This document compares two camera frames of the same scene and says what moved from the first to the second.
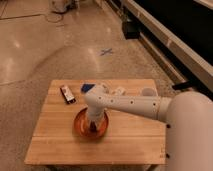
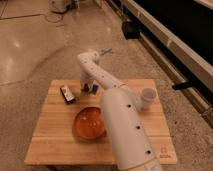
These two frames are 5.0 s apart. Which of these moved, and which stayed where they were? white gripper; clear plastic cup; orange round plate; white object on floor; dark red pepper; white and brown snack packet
Moved: dark red pepper; white gripper
Stayed: white and brown snack packet; white object on floor; clear plastic cup; orange round plate
